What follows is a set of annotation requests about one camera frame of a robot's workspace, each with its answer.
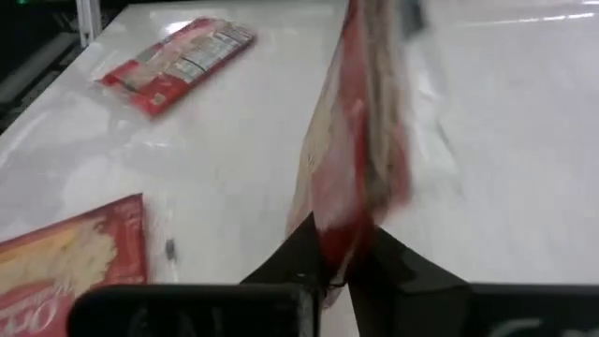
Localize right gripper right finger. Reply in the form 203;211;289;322
348;227;473;337

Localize red popcorn bag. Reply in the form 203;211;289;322
0;193;150;337
99;15;258;119
285;0;416;310

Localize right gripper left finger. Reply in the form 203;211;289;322
241;213;329;337

